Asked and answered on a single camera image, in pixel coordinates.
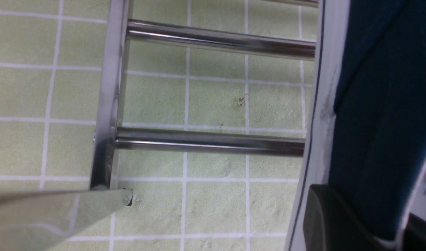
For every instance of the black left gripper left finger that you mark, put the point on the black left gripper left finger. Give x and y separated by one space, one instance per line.
330 225

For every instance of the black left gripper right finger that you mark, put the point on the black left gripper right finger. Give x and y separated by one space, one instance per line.
415 234

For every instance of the navy canvas sneaker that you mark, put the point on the navy canvas sneaker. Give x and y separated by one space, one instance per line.
366 135

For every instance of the metal shoe rack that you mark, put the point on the metal shoe rack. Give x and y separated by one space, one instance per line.
111 94

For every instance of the green checkered tablecloth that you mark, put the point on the green checkered tablecloth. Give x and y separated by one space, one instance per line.
212 195

